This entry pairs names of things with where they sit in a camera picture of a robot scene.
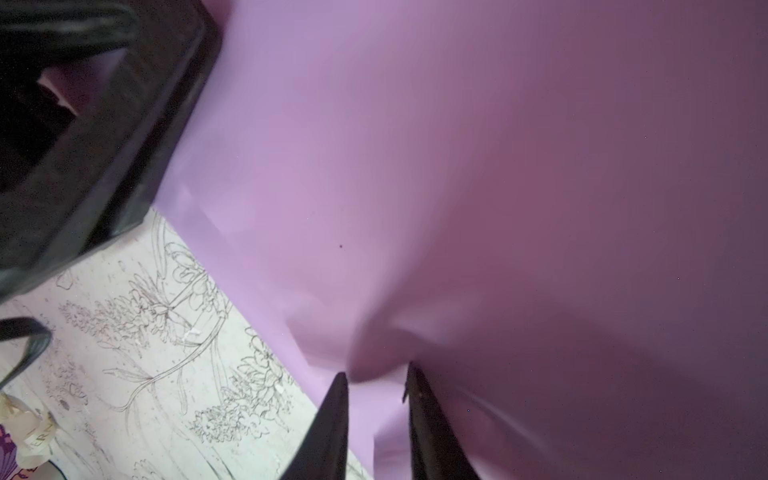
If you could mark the cream ribbon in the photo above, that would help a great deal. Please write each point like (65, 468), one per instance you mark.
(26, 438)

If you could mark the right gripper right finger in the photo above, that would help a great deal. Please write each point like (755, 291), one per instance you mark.
(435, 450)

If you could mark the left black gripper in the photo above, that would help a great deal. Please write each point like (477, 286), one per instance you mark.
(71, 183)

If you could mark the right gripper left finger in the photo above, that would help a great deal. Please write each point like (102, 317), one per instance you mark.
(322, 454)

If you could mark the purple pink wrapping paper sheet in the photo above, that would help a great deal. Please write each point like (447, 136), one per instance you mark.
(557, 209)

